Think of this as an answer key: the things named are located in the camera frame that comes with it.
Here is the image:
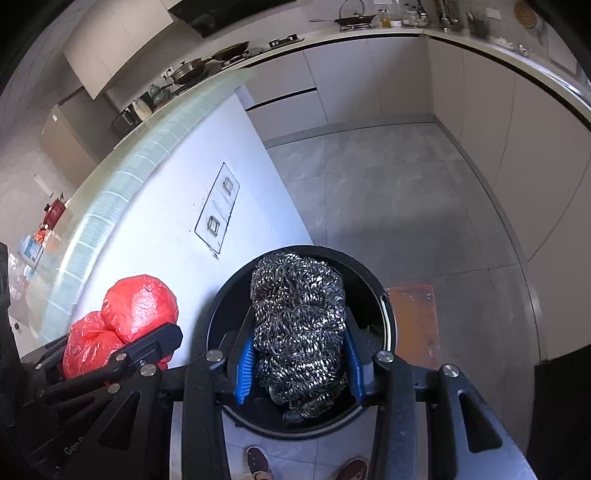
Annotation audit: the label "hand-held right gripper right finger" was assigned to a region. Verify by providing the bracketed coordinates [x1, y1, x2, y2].
[342, 318, 539, 480]

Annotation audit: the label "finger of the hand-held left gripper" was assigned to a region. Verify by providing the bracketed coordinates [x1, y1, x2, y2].
[39, 324, 182, 402]
[18, 335, 70, 384]

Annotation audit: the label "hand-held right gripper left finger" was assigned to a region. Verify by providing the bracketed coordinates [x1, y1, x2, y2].
[60, 330, 259, 480]

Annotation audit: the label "red plastic bag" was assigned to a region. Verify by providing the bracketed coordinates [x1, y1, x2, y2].
[62, 274, 180, 381]

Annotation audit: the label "black plastic bucket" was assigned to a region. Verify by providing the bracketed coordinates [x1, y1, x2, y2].
[205, 244, 397, 437]

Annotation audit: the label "steel wool scourer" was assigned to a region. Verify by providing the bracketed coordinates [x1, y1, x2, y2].
[249, 251, 349, 423]

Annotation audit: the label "brown wooden stool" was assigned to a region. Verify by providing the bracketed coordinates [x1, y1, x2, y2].
[385, 284, 439, 370]

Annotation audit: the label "person's left shoe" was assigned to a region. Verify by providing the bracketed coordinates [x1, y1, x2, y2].
[246, 445, 274, 480]

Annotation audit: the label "person's shoe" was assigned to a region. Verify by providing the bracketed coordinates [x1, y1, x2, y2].
[246, 445, 274, 480]
[333, 457, 369, 480]

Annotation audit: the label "person's right shoe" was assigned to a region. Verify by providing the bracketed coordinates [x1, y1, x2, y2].
[333, 457, 369, 480]

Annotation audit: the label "blue white pack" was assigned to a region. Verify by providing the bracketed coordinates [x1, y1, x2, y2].
[18, 235, 44, 266]

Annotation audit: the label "red cooking pot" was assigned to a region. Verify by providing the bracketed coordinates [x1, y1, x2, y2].
[41, 194, 66, 232]

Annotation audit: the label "island socket panel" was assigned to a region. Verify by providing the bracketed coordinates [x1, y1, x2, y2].
[194, 161, 241, 252]

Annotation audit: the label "white kitchen island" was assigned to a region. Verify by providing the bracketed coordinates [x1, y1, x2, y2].
[21, 90, 317, 370]

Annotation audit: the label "tall beige cabinet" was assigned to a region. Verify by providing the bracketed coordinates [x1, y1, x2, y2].
[38, 88, 114, 185]

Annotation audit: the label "black toaster oven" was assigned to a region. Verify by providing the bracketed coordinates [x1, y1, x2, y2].
[111, 107, 139, 136]

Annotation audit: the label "grey pot with lid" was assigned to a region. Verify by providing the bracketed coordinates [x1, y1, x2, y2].
[164, 59, 208, 86]

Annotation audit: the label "beige lower kitchen cabinets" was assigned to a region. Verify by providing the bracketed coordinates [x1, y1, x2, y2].
[240, 28, 591, 365]

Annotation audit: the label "beige kitchen cabinets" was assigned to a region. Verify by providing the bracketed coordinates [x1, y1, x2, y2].
[240, 28, 591, 365]
[62, 0, 176, 100]

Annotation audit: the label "beige upper kitchen cabinets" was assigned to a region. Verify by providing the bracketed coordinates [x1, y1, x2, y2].
[62, 0, 176, 100]

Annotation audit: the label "brown frying pan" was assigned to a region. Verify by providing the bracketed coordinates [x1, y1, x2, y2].
[210, 41, 251, 61]

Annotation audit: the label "black gas stove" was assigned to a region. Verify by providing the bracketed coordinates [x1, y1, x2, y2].
[210, 33, 305, 65]

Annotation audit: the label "black range hood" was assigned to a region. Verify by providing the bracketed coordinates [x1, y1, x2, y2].
[168, 0, 296, 38]

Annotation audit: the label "wok with glass lid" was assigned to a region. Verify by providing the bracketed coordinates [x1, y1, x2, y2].
[309, 0, 378, 29]

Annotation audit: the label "row of condiment bottles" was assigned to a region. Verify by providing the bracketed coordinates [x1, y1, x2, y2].
[378, 2, 432, 27]

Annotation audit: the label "kitchen utensil rack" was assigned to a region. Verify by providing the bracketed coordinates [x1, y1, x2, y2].
[431, 0, 462, 32]

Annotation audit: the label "black utensil holder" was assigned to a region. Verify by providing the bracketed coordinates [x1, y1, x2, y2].
[465, 11, 490, 38]

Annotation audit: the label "round beige colander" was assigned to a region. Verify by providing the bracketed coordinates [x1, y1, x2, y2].
[513, 0, 539, 26]

